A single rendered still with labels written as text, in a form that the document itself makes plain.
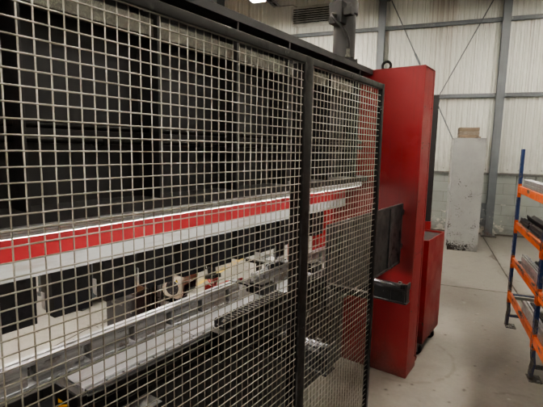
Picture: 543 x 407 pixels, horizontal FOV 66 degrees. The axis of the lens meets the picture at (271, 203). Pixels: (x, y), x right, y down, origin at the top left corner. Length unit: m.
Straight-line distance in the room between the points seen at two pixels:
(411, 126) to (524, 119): 6.74
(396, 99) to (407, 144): 0.33
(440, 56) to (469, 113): 1.34
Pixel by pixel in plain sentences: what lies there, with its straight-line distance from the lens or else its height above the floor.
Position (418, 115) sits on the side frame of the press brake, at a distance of 3.13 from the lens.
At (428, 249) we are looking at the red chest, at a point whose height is 0.93.
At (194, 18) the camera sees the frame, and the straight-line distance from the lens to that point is 1.00.
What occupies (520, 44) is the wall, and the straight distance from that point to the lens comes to 9.92.
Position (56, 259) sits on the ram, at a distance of 1.64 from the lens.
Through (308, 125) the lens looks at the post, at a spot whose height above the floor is 1.79.
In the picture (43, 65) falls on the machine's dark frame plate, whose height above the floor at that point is 1.96.
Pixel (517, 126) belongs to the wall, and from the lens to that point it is 9.74.
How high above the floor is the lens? 1.71
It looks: 8 degrees down
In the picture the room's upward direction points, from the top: 1 degrees clockwise
